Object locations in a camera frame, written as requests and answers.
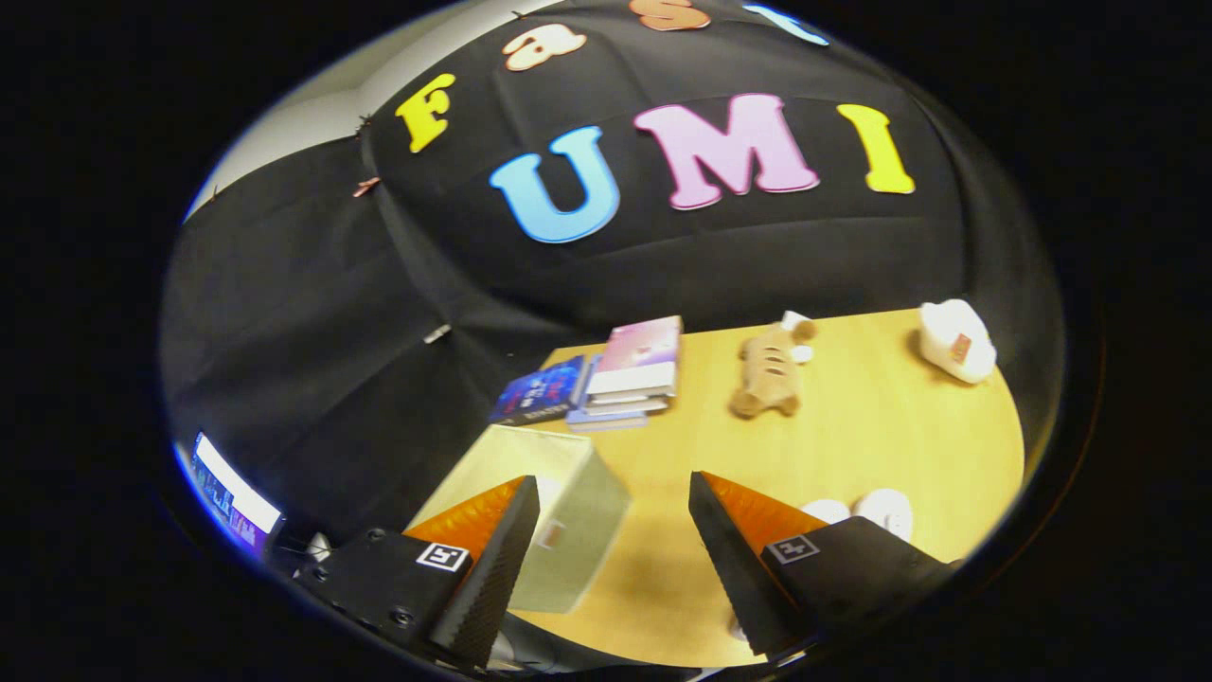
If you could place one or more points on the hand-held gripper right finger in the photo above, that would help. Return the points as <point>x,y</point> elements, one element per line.
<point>734,568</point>

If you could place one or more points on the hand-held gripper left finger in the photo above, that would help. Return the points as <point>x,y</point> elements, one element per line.
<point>492,568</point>

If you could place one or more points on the pale green storage box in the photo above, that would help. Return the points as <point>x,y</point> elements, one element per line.
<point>578,511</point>

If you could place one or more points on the white canvas shoe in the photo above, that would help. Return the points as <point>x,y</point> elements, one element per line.
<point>885,514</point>
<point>826,511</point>

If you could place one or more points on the pale blue book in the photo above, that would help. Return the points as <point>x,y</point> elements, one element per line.
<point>606,421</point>

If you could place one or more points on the white book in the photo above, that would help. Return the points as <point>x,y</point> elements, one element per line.
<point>630,405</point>

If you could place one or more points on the brown plush toy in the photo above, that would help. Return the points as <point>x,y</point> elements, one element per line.
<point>767,374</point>

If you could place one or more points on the pink cover book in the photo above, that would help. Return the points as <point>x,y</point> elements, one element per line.
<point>639,352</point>

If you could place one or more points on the computer monitor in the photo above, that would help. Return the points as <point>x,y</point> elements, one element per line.
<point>232,494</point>

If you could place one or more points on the white plush toy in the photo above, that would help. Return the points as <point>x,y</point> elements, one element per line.
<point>952,336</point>

